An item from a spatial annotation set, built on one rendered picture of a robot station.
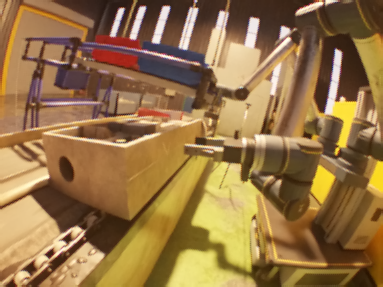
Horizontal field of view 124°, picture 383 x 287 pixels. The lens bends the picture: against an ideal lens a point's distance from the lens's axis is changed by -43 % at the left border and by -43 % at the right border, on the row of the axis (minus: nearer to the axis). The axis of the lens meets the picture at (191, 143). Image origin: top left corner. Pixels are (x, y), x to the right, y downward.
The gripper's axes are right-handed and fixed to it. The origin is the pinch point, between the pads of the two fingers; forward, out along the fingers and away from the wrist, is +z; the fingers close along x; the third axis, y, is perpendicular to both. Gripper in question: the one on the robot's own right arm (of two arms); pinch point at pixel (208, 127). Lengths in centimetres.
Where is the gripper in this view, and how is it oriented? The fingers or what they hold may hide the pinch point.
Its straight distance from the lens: 152.2
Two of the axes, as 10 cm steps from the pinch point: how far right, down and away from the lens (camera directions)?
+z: -2.4, 9.4, 2.4
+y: 2.3, -1.9, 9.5
